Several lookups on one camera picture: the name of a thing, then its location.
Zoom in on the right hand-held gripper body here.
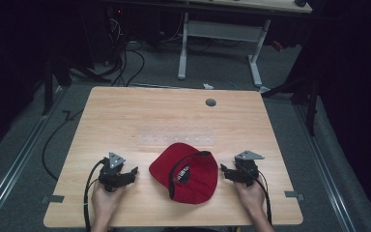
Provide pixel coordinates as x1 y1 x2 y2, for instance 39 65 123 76
233 150 266 188

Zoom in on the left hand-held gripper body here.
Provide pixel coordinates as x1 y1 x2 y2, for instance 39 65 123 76
98 151 128 193

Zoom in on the red baseball cap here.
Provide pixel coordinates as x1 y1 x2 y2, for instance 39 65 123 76
148 142 219 206

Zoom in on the person's left hand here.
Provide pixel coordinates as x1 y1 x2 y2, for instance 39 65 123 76
91 182 128 224

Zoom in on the person's right hand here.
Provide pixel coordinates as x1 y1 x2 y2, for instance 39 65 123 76
232 180 267 220

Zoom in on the grey tape piece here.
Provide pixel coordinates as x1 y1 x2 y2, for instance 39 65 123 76
41 194 66 205
284 189 305 201

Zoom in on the clear dotted strip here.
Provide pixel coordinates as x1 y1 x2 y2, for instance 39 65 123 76
136 123 216 147

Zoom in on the black metal stand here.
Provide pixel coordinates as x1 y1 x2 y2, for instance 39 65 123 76
41 52 112 117
260 72 321 137

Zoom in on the light wooden desk top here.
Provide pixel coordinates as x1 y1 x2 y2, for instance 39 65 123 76
180 0 313 15

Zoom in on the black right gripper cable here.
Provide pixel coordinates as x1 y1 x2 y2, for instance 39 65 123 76
254 169 273 226

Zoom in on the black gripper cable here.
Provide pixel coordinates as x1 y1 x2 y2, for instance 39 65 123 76
254 169 273 226
82 157 108 232

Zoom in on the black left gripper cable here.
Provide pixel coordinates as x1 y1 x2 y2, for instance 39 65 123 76
82 157 108 232

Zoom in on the black floor cable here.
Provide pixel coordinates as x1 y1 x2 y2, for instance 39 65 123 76
41 108 85 182

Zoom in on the metal floor rail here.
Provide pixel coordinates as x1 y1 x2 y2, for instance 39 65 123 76
0 84 71 226
294 102 358 232

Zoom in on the bundle of black cables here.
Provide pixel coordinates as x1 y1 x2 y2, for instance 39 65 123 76
104 13 147 88

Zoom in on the white metal desk frame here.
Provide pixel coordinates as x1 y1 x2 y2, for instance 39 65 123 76
177 12 272 89

